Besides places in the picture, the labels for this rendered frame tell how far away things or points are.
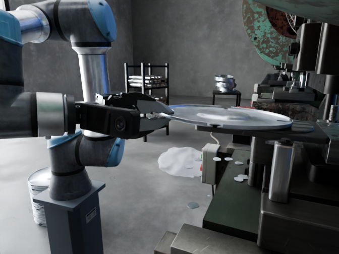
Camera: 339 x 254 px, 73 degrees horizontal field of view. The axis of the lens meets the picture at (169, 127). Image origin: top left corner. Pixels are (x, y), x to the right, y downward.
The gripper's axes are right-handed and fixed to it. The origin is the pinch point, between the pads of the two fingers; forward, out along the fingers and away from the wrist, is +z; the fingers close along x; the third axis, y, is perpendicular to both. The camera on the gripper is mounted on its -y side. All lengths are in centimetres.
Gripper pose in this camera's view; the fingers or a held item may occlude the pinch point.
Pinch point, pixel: (170, 115)
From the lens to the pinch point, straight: 48.7
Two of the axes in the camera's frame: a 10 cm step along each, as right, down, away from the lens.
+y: -4.8, -2.2, 8.5
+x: -0.7, 9.8, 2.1
